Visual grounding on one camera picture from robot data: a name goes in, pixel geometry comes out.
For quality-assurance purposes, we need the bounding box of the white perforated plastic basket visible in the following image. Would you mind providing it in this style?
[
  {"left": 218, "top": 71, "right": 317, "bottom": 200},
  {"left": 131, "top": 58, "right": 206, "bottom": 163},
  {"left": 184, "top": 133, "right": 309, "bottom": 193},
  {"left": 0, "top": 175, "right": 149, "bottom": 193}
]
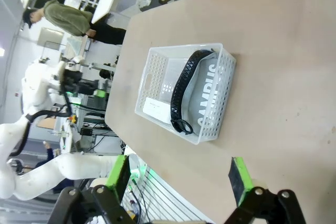
[{"left": 134, "top": 42, "right": 238, "bottom": 146}]

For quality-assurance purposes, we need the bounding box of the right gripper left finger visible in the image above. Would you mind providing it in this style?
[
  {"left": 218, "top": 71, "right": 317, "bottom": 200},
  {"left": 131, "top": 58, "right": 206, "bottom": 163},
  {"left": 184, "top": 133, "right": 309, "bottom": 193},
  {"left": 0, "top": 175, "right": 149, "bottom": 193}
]
[{"left": 51, "top": 154, "right": 132, "bottom": 224}]

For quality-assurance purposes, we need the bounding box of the white rectangular box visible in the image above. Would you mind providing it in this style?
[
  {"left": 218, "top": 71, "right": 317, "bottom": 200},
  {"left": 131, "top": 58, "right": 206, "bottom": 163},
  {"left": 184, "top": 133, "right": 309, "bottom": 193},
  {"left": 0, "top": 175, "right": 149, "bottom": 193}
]
[{"left": 141, "top": 97, "right": 177, "bottom": 125}]

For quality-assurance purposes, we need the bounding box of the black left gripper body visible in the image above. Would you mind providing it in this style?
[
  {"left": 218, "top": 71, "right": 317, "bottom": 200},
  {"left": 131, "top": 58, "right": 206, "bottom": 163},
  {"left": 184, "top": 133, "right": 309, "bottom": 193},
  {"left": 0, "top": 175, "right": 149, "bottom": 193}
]
[{"left": 61, "top": 69, "right": 97, "bottom": 96}]

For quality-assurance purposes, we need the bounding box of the white slatted panel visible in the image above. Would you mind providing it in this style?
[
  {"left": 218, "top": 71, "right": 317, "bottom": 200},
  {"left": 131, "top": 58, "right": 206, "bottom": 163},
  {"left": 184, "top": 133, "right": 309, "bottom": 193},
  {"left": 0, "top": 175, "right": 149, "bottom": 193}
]
[{"left": 122, "top": 165, "right": 211, "bottom": 224}]

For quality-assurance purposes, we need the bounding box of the black sleeved left arm cable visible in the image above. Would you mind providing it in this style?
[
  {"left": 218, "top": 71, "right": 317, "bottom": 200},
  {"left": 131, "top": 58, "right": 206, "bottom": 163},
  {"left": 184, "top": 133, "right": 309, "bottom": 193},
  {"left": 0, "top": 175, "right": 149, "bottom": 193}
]
[{"left": 10, "top": 83, "right": 74, "bottom": 156}]

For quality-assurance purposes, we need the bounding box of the person in blue top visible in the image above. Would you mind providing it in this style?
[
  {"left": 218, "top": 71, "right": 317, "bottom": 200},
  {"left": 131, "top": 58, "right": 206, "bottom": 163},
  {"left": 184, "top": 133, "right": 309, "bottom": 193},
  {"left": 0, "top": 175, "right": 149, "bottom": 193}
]
[{"left": 34, "top": 140, "right": 77, "bottom": 190}]

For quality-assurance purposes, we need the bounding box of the person in olive sweater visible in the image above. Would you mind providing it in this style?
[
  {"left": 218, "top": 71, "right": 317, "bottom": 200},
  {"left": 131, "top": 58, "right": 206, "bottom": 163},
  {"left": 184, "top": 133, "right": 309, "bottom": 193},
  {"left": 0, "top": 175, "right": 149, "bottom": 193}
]
[{"left": 22, "top": 0, "right": 127, "bottom": 46}]

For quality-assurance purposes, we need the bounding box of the grey CAMPUS pencil case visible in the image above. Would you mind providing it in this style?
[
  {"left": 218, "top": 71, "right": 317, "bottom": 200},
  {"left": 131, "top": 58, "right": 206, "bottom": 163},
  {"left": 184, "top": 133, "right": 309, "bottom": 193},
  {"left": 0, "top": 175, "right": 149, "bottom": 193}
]
[{"left": 170, "top": 48, "right": 224, "bottom": 135}]

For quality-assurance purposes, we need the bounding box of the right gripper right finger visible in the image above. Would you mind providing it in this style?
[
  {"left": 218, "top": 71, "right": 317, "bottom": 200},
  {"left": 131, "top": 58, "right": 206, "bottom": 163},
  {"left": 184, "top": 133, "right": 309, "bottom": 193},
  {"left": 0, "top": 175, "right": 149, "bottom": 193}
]
[{"left": 225, "top": 156, "right": 307, "bottom": 224}]

